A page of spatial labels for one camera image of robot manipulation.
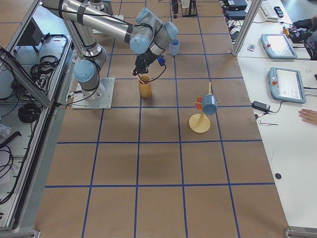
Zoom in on teach pendant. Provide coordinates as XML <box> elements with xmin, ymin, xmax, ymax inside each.
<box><xmin>268</xmin><ymin>67</ymin><xmax>306</xmax><ymax>104</ymax></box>
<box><xmin>261</xmin><ymin>34</ymin><xmax>298</xmax><ymax>60</ymax></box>

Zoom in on light blue plastic cup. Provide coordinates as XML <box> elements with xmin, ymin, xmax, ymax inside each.
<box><xmin>169</xmin><ymin>39</ymin><xmax>180</xmax><ymax>56</ymax></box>

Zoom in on bamboo chopstick holder cup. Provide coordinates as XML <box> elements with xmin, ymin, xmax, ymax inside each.
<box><xmin>138</xmin><ymin>75</ymin><xmax>152</xmax><ymax>98</ymax></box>

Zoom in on black wire mug rack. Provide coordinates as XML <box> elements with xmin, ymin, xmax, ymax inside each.
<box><xmin>180</xmin><ymin>0</ymin><xmax>198</xmax><ymax>17</ymax></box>

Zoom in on far teach pendant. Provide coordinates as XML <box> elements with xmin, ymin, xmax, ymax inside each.
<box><xmin>261</xmin><ymin>34</ymin><xmax>298</xmax><ymax>60</ymax></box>

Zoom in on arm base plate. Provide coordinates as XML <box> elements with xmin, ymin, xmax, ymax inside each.
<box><xmin>71</xmin><ymin>77</ymin><xmax>115</xmax><ymax>110</ymax></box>

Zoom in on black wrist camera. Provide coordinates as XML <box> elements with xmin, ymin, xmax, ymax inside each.
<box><xmin>157</xmin><ymin>55</ymin><xmax>166</xmax><ymax>66</ymax></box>

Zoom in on person hand on desk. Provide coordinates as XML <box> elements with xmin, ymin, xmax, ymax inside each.
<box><xmin>298</xmin><ymin>109</ymin><xmax>317</xmax><ymax>125</ymax></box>

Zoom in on wooden mug tree stand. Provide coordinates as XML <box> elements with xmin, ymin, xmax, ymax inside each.
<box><xmin>189</xmin><ymin>82</ymin><xmax>220</xmax><ymax>133</ymax></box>

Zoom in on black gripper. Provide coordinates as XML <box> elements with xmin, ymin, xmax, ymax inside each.
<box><xmin>132</xmin><ymin>49</ymin><xmax>159</xmax><ymax>76</ymax></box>

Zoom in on black adapter on desk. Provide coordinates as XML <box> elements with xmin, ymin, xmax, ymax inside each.
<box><xmin>252</xmin><ymin>101</ymin><xmax>270</xmax><ymax>113</ymax></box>

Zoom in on red orange mug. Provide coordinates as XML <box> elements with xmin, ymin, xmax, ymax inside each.
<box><xmin>195</xmin><ymin>97</ymin><xmax>202</xmax><ymax>110</ymax></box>

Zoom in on near teach pendant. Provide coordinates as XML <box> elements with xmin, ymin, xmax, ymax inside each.
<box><xmin>268</xmin><ymin>67</ymin><xmax>306</xmax><ymax>104</ymax></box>

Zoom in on blue mug on tree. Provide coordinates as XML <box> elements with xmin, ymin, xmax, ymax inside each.
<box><xmin>202</xmin><ymin>94</ymin><xmax>217</xmax><ymax>116</ymax></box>

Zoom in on aluminium frame post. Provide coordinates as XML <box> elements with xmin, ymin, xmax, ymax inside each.
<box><xmin>232</xmin><ymin>0</ymin><xmax>262</xmax><ymax>57</ymax></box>

